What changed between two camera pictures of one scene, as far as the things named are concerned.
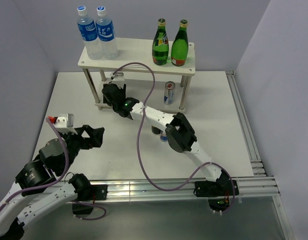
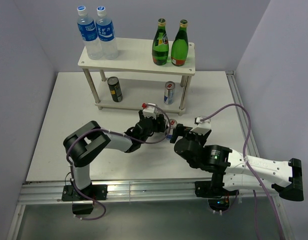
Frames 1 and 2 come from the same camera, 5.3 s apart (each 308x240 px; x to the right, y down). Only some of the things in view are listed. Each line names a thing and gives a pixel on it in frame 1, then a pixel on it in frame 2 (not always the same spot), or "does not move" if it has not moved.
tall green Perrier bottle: x=180 y=46 does not move
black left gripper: x=95 y=136 to x=159 y=127
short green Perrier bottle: x=160 y=44 does not move
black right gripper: x=123 y=90 to x=185 y=131
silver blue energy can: x=169 y=92 does not move
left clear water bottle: x=87 y=29 does not move
